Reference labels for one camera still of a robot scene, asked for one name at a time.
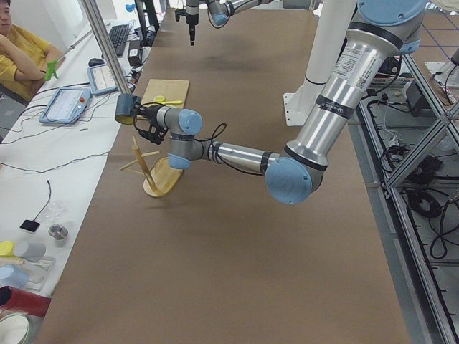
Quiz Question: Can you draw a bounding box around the black power adapter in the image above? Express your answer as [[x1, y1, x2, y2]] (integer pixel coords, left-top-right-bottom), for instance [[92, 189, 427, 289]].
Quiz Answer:
[[128, 39, 143, 67]]

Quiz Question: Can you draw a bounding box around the wooden cutting board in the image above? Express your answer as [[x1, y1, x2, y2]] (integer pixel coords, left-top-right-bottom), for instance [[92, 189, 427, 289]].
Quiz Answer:
[[141, 79, 190, 108]]

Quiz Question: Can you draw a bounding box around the black keyboard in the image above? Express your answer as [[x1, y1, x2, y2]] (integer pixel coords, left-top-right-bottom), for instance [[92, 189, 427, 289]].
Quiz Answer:
[[109, 24, 131, 57]]

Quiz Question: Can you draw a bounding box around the far blue teach pendant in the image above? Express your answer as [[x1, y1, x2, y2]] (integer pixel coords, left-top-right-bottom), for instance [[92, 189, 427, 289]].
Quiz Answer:
[[87, 64, 118, 96]]

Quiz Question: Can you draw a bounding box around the small steel cup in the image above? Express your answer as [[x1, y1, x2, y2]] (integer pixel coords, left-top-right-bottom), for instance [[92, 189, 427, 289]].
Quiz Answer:
[[48, 224, 69, 247]]

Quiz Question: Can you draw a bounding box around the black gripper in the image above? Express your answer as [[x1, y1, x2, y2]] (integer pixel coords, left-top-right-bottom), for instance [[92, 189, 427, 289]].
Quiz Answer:
[[134, 104, 158, 123], [186, 13, 199, 45]]

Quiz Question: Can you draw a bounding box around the blue teach pendant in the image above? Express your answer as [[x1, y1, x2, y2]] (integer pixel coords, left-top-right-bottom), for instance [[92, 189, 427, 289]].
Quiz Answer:
[[39, 87, 92, 125], [87, 64, 118, 96]]

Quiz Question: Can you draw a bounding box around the black computer mouse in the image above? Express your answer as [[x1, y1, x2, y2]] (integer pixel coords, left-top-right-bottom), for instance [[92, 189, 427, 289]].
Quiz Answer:
[[88, 58, 105, 67]]

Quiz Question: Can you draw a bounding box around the near blue teach pendant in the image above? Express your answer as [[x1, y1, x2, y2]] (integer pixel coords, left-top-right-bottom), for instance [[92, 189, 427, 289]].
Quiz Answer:
[[39, 87, 92, 125]]

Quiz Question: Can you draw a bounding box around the grey cup lying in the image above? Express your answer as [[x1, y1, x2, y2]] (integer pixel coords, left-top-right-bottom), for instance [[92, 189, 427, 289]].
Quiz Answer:
[[13, 241, 46, 262]]

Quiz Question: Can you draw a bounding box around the black square pad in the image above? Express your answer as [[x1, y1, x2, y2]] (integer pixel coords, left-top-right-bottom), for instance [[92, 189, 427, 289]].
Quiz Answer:
[[19, 219, 40, 233]]

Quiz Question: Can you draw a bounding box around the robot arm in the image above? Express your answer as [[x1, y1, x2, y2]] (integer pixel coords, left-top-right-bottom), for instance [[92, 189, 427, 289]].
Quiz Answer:
[[130, 1, 425, 204], [174, 0, 271, 46]]

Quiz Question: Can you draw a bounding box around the wooden cup storage rack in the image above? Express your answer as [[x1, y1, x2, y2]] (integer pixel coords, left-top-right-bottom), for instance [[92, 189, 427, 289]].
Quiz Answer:
[[120, 137, 184, 198]]

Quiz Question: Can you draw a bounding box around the yellow plastic knife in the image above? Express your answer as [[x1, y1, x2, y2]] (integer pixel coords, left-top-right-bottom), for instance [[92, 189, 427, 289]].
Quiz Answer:
[[155, 100, 183, 105]]

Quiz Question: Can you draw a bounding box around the dark teal mug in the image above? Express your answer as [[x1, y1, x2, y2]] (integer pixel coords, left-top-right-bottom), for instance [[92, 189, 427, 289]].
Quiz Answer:
[[114, 94, 141, 125]]

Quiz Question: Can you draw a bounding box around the red cylinder bottle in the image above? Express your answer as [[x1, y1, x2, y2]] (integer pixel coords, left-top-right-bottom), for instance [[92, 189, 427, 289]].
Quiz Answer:
[[1, 286, 51, 317]]

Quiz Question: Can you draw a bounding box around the light blue cup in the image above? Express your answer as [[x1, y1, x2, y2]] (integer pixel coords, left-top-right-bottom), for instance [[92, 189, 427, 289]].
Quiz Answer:
[[0, 264, 29, 288]]

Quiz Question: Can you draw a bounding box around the yellow cup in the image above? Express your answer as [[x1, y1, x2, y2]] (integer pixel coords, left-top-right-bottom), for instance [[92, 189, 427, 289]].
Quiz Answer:
[[0, 241, 15, 257]]

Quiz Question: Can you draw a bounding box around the aluminium frame post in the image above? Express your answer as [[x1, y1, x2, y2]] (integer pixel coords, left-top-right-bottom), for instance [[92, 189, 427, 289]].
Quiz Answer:
[[82, 0, 131, 95]]

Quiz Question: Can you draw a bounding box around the person in yellow shirt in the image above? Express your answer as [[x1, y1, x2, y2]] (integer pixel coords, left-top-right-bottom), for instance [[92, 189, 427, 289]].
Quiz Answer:
[[1, 1, 62, 102]]

